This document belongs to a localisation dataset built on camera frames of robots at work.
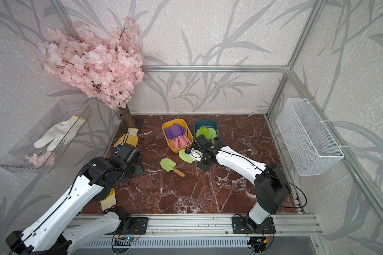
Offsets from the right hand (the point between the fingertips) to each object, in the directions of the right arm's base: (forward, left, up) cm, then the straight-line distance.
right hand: (203, 159), depth 86 cm
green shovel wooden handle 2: (+1, +21, -9) cm, 23 cm away
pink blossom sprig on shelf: (-12, +62, +25) cm, 68 cm away
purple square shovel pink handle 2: (+24, +18, -6) cm, 31 cm away
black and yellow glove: (-19, +48, -8) cm, 52 cm away
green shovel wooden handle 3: (+1, +10, +2) cm, 10 cm away
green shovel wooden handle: (+24, -6, -8) cm, 26 cm away
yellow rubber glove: (+23, +49, -9) cm, 55 cm away
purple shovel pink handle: (+24, +23, -7) cm, 34 cm away
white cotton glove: (0, +62, +24) cm, 66 cm away
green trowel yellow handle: (+27, -1, -8) cm, 28 cm away
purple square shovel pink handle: (+24, +19, -6) cm, 31 cm away
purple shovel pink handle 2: (+18, +13, -6) cm, 23 cm away
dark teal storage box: (+32, -4, -6) cm, 33 cm away
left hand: (-10, +28, +11) cm, 32 cm away
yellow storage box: (+31, +14, -4) cm, 34 cm away
